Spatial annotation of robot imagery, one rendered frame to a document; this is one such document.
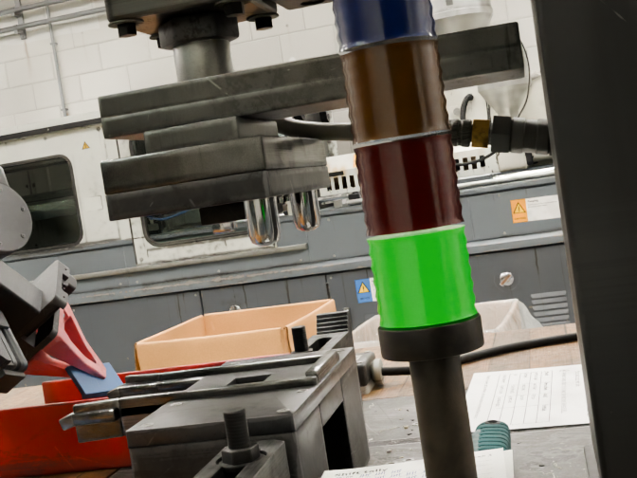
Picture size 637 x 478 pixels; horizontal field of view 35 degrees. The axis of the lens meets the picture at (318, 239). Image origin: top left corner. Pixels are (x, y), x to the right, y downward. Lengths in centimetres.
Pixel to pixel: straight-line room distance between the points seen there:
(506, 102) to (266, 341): 277
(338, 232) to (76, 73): 336
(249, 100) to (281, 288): 476
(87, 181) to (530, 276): 244
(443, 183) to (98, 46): 761
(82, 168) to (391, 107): 543
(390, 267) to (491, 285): 477
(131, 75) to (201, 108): 719
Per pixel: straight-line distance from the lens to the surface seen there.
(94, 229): 577
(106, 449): 89
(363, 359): 102
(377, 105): 38
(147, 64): 778
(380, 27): 38
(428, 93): 38
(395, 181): 38
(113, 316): 575
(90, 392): 91
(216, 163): 59
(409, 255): 38
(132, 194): 61
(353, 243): 524
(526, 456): 74
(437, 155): 38
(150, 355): 309
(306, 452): 60
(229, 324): 356
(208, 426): 59
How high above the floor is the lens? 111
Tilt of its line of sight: 3 degrees down
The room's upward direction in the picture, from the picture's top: 9 degrees counter-clockwise
